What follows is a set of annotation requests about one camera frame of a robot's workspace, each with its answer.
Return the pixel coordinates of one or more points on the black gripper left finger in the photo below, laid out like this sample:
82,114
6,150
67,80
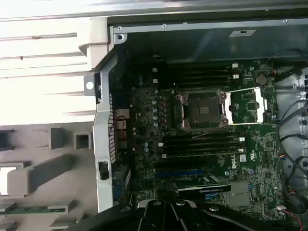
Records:
154,219

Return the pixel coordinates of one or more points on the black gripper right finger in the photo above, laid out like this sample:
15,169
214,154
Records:
190,219

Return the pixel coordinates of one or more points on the CPU socket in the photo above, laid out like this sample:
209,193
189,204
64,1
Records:
202,110

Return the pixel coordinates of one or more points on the black graphics card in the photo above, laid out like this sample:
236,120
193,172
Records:
204,188

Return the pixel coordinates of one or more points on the blue expansion slot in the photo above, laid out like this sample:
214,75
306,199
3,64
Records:
178,173

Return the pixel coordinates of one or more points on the black RAM slot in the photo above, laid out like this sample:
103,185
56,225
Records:
197,66
197,82
204,156
241,150
197,77
204,145
211,139
197,71

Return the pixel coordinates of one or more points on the green motherboard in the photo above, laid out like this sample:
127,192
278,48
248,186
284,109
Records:
255,149

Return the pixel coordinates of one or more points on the black open PC case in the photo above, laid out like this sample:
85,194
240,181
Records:
103,120

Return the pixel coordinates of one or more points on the green RAM stick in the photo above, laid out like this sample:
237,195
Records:
29,209

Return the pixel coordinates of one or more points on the grey parts rack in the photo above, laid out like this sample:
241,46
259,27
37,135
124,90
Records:
43,144

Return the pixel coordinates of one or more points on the silver coin battery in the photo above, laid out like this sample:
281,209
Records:
261,79

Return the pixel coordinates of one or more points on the white case sticker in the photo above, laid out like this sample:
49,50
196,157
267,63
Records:
243,33

